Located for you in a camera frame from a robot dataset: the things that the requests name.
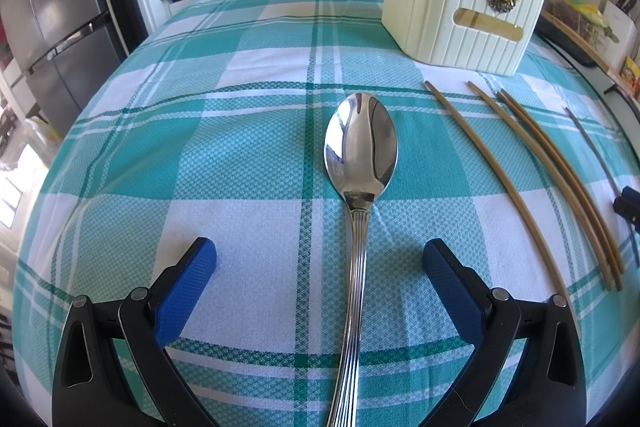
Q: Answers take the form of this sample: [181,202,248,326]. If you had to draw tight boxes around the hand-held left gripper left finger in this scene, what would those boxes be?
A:
[52,237,221,427]

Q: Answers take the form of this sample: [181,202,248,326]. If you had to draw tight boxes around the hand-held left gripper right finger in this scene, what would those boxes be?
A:
[424,238,588,427]

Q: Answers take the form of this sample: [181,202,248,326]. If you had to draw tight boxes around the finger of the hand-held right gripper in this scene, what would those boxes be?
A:
[614,187,640,268]

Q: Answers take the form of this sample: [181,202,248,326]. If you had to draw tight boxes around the row of wooden chopsticks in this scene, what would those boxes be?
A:
[424,80,626,333]

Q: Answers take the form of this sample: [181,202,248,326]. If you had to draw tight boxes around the single brown chopstick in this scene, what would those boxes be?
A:
[565,107,622,198]

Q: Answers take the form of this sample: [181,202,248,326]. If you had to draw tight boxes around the silver metal spoon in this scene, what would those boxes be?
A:
[324,92,399,427]

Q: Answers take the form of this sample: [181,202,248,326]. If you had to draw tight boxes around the cream ribbed utensil holder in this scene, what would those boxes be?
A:
[381,0,547,78]

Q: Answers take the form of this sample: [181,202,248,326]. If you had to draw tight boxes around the yellow printed cup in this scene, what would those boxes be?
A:
[620,57,640,98]

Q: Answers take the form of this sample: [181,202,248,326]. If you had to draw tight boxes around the teal plaid tablecloth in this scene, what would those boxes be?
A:
[12,0,640,427]

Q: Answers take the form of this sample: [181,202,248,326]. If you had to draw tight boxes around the black oblong tray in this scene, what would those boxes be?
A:
[537,14,601,68]

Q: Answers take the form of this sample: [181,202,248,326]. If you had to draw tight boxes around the white knife block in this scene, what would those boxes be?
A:
[602,0,639,58]

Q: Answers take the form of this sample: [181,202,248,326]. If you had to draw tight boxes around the yellow green vegetables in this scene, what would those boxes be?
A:
[550,0,620,44]

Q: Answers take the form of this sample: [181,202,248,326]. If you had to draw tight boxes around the grey refrigerator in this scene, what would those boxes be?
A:
[0,0,126,128]

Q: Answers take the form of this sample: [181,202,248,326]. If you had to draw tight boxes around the wire fruit basket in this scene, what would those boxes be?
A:
[547,0,608,40]

